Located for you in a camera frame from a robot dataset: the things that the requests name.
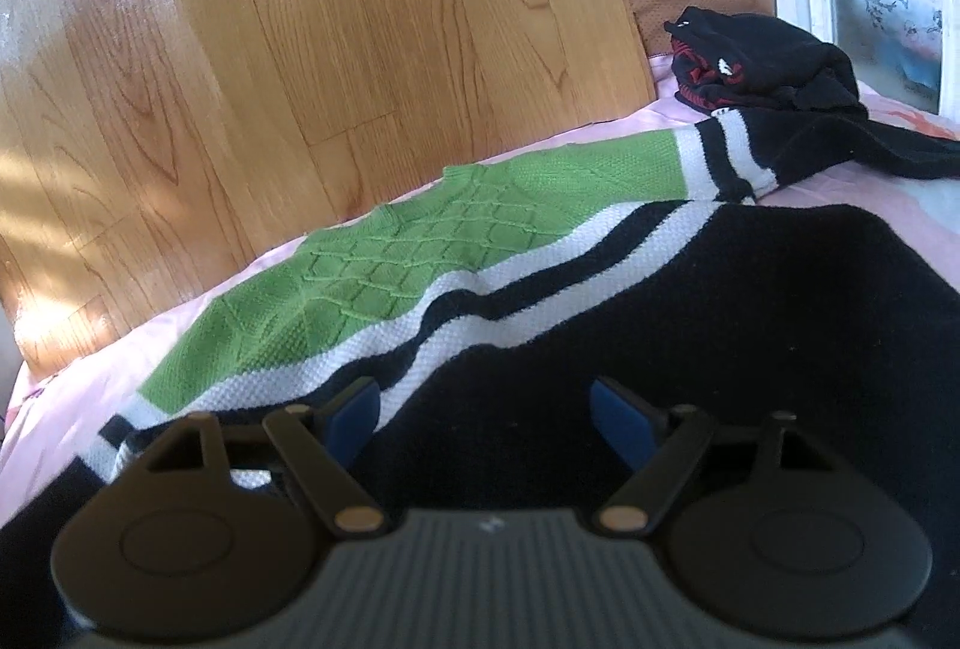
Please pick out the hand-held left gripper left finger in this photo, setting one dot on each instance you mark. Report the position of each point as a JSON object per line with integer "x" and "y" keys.
{"x": 351, "y": 422}

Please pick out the pink bed sheet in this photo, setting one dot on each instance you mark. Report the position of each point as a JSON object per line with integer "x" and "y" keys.
{"x": 90, "y": 386}

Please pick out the green black white striped sweater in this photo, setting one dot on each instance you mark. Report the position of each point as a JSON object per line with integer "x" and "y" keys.
{"x": 750, "y": 334}

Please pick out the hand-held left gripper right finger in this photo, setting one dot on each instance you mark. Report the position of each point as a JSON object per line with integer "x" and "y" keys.
{"x": 619, "y": 428}

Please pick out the black and red garment pile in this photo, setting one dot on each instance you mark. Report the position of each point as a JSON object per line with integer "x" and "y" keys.
{"x": 757, "y": 57}

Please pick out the wood grain headboard panel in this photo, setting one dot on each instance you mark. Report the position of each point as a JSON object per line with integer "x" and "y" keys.
{"x": 300, "y": 57}

